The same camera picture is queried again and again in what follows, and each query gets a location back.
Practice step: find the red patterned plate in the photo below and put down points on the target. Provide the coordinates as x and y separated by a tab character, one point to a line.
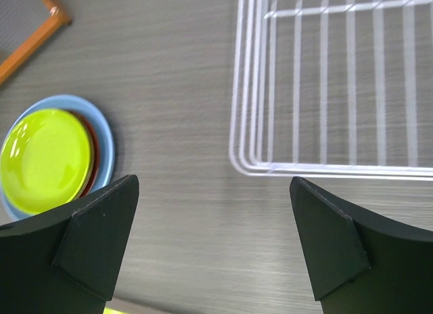
96	154

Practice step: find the orange wooden shelf rack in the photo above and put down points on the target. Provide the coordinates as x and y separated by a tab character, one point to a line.
25	26

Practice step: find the brown yellow-rimmed plate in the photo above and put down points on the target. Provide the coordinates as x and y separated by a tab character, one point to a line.
89	158

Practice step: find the green illustrated booklet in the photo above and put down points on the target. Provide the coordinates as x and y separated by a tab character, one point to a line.
108	310

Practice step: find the lime green plate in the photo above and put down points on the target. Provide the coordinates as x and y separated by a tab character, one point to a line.
43	161

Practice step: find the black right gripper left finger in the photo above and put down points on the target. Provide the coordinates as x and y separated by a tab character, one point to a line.
67	259

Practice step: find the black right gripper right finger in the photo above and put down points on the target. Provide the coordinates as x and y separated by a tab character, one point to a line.
359	261

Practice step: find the light blue plate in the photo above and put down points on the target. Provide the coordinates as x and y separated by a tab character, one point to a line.
96	121

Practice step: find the white wire dish rack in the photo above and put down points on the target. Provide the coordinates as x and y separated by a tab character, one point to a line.
333	89

